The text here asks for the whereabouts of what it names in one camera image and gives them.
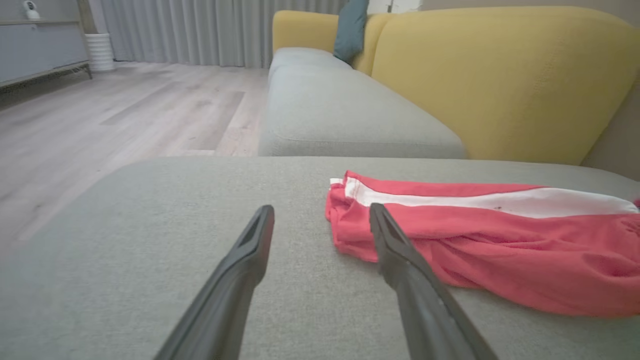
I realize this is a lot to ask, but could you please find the grey pleated curtain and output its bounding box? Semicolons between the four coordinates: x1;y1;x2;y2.
100;0;351;69

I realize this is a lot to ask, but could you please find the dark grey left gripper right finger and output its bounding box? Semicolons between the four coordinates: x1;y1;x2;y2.
369;202;499;360

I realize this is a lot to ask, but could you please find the teal throw pillow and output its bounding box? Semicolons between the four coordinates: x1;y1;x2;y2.
333;0;371;65

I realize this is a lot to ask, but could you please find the white ribbed plant pot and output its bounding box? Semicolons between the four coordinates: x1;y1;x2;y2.
84;33;117;72

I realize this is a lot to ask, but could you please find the wide grey sofa seat cushion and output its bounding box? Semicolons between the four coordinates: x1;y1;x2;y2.
0;156;640;360

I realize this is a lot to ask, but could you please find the red and white sports garment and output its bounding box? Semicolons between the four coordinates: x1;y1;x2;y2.
325;170;640;318

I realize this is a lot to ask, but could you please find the grey low cabinet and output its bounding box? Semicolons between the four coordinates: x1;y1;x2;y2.
0;19;93;93

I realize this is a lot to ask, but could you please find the yellow sofa back cushion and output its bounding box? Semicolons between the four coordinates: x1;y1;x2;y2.
351;13;396;77
272;10;341;54
371;6;640;166

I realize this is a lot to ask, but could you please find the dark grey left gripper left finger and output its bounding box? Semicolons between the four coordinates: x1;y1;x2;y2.
152;204;276;360

